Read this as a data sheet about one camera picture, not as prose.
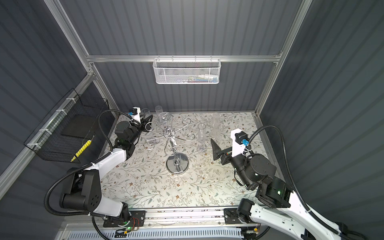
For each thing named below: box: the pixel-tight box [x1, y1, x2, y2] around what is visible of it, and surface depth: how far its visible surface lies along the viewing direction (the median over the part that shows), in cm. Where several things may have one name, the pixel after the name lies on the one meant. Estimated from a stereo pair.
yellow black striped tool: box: [70, 140, 92, 162], surface depth 70 cm
